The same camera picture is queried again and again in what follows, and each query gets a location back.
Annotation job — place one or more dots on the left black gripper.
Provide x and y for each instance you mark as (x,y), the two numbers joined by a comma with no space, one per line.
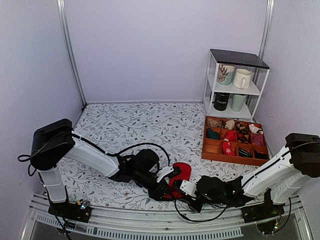
(156,194)

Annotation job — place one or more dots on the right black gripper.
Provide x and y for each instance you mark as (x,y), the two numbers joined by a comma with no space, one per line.
(188,200)

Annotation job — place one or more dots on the red sock pair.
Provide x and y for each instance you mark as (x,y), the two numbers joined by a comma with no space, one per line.
(185,174)

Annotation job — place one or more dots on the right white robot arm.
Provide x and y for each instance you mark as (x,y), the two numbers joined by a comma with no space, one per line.
(297,162)

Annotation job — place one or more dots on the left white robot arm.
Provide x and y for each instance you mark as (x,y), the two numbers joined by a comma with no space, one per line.
(57,140)

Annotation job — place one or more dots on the red snowflake socks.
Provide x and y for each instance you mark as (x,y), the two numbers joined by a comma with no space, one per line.
(227,149)

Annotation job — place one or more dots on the black striped socks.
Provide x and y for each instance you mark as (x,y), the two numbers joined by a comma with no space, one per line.
(244,153)

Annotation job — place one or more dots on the teal rolled socks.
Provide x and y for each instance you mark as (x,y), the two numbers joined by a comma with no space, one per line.
(210,134)

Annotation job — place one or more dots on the red white rolled socks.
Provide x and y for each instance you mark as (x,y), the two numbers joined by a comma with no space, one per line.
(230,136)

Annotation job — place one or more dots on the beige rolled socks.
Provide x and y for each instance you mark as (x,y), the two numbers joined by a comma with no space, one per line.
(213,123)

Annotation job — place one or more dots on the dark red argyle socks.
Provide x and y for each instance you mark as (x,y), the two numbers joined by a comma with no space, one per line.
(243,138)

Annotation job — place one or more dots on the tan rolled socks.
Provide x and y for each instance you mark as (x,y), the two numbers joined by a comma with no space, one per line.
(229,124)

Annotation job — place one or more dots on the brown argyle socks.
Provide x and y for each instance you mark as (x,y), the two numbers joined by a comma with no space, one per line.
(242,127)

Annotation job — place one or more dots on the pink rolled socks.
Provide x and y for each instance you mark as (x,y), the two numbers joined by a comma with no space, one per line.
(257,139)

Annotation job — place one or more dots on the cream rolled socks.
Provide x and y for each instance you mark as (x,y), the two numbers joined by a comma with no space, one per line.
(255,130)

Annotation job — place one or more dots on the floral tablecloth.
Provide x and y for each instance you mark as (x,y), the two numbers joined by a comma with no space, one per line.
(174,131)

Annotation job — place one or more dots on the orange wooden divided tray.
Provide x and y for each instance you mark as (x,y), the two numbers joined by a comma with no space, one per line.
(212,149)

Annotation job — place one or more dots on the black mug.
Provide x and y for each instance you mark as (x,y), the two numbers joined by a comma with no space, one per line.
(221,101)

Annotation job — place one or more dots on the pale green cup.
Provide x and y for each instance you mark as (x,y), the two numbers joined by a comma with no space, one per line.
(238,100)

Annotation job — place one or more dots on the white shelf rack black top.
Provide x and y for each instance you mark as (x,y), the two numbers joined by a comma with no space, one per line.
(260,72)

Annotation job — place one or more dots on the coral pattern mug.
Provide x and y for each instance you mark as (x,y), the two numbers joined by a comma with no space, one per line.
(225,74)

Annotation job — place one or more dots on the white ribbed mug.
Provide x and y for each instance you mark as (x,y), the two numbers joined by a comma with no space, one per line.
(242,78)

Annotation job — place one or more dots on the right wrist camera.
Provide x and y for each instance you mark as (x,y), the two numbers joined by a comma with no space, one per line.
(186,187)

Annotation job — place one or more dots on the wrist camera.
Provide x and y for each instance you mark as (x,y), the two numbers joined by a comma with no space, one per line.
(186,187)
(167,172)

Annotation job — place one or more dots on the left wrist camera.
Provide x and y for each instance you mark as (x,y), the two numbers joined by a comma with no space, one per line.
(167,172)

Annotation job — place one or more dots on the aluminium front rail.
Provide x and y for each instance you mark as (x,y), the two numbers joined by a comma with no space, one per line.
(108,223)

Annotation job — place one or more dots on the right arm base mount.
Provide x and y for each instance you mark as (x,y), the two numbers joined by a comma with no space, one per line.
(264,211)

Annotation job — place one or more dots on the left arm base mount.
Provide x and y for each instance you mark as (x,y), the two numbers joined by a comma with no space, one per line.
(69,210)

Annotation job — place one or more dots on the left aluminium frame post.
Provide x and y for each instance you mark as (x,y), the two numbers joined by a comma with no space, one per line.
(62,13)

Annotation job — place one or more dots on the aluminium frame post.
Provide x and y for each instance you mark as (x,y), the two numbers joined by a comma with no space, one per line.
(270,4)
(62,13)

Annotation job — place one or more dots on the right aluminium frame post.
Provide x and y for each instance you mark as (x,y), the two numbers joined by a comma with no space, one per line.
(270,4)

